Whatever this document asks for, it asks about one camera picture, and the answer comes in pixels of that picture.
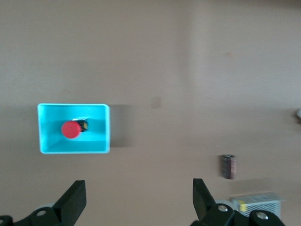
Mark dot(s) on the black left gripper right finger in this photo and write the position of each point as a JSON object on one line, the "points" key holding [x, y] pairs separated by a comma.
{"points": [[207, 212]]}

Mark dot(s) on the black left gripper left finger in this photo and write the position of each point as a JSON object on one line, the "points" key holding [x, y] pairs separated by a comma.
{"points": [[70, 202]]}

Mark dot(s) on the red push button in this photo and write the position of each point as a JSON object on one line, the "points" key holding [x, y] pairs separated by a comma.
{"points": [[70, 129]]}

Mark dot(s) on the dark red cylindrical capacitor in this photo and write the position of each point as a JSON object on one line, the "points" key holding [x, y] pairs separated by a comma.
{"points": [[228, 167]]}

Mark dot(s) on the metal mesh power supply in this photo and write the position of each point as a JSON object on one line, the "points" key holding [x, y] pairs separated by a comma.
{"points": [[258, 202]]}

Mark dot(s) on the cyan plastic box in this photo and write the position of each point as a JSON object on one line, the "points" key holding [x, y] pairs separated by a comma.
{"points": [[94, 146]]}

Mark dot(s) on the white-capped metal fitting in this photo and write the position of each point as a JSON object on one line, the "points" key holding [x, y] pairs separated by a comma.
{"points": [[299, 115]]}

